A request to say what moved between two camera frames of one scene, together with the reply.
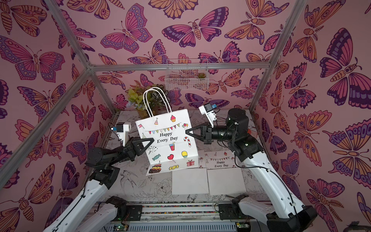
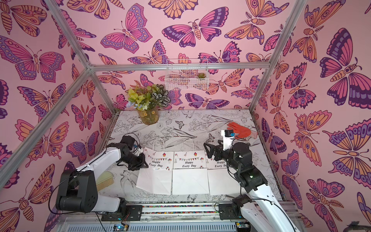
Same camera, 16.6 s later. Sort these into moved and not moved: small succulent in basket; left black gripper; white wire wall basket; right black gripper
Moved: right black gripper; left black gripper
Not moved: white wire wall basket; small succulent in basket
